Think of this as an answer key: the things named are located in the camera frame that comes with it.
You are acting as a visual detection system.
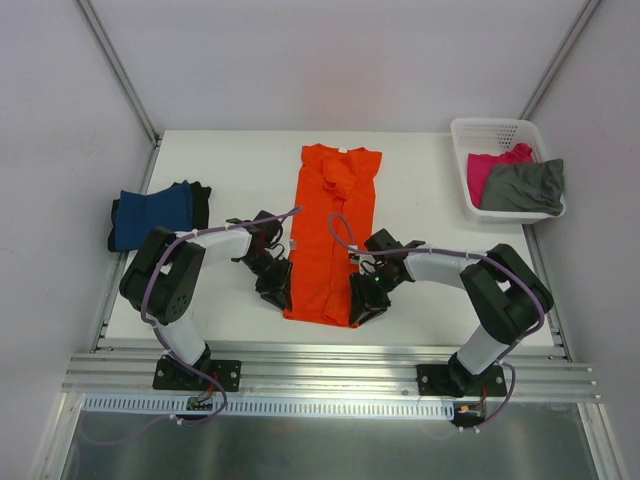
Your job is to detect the white slotted cable duct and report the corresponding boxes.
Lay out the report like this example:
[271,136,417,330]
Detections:
[83,394,454,421]

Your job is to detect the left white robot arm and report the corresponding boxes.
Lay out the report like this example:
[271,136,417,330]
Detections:
[119,208,301,388]

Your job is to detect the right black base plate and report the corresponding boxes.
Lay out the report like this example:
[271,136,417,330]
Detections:
[416,363,507,398]

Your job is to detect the orange t shirt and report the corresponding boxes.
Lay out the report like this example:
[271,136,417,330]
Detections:
[284,144,383,328]

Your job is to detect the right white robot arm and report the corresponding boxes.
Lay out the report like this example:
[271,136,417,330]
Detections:
[349,229,554,398]

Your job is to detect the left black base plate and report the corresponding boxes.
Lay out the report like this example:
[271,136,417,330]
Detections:
[152,356,242,392]

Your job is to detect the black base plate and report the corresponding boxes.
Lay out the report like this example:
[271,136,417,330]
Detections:
[152,356,242,392]
[416,363,507,398]

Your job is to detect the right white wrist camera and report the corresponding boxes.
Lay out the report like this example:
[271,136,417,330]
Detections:
[347,251,362,265]

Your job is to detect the grey t shirt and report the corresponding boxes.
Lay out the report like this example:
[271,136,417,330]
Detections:
[480,159,565,217]

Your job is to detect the white plastic basket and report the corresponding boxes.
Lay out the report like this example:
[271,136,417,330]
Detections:
[450,118,567,224]

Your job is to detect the pink t shirt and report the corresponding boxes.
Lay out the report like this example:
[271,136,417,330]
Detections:
[467,143,533,208]

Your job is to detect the blue folded t shirt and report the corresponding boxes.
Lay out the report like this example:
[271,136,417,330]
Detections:
[110,180,194,251]

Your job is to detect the aluminium mounting rail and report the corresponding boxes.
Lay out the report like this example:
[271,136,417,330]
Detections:
[62,339,604,403]

